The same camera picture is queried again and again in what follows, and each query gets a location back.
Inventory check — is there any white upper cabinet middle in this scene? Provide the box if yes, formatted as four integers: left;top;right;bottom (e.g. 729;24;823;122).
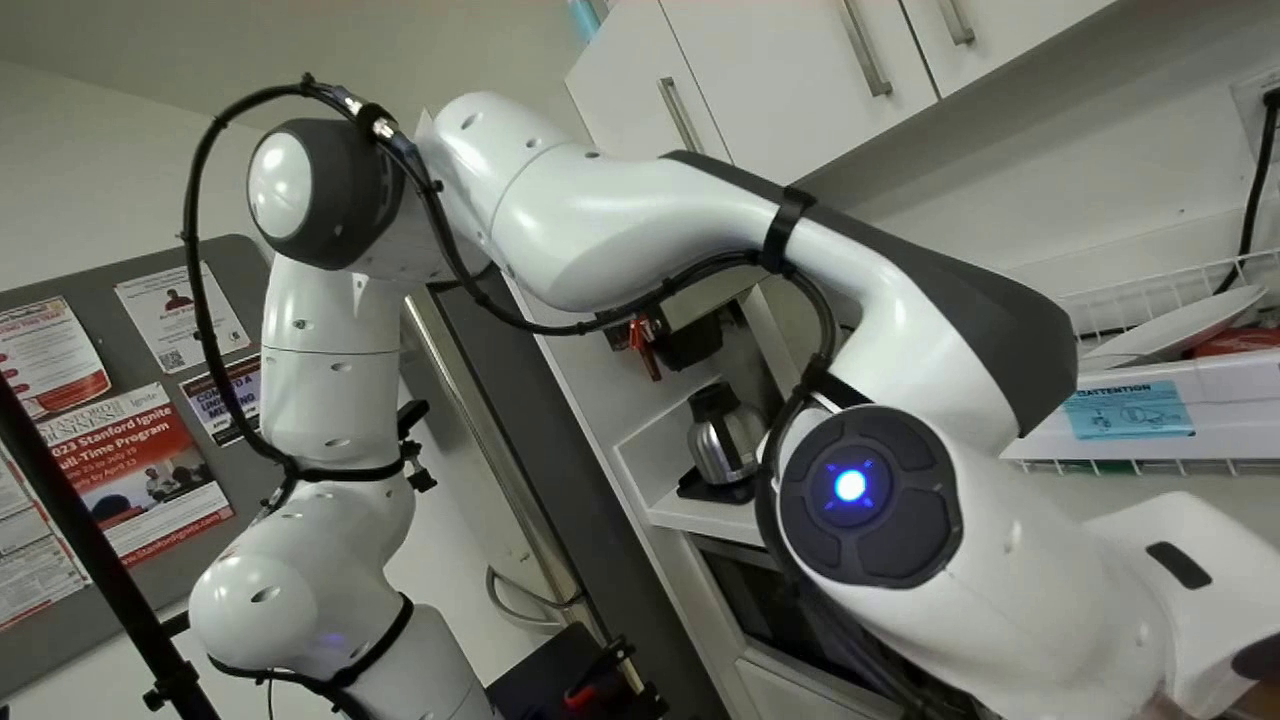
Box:
660;0;936;186

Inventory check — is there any black coffee maker machine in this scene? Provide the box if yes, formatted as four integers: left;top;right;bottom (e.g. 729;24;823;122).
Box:
607;267;810;503

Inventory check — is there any grey notice board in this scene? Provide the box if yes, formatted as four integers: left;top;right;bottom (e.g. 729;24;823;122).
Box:
0;251;274;696

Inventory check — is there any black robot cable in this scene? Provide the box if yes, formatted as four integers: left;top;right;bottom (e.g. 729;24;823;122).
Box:
180;74;842;537

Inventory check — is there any steel coffee carafe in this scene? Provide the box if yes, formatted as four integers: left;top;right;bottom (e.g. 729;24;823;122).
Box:
689;386;765;487

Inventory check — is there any built-in microwave oven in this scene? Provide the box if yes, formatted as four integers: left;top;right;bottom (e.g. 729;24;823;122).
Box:
695;537;936;720

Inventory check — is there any white cabinet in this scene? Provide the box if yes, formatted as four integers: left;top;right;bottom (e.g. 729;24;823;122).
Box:
899;0;1111;95
563;0;729;162
660;0;936;186

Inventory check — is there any white upper cabinet left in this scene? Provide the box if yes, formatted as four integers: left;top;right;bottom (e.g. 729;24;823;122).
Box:
563;0;729;162

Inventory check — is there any white upper cabinet right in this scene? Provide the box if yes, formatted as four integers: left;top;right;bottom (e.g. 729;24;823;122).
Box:
899;0;1111;95

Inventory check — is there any black power cable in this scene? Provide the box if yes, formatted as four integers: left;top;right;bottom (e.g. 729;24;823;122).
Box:
1205;88;1280;298

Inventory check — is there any black tripod stand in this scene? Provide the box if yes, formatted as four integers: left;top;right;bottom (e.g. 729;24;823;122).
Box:
0;381;221;720

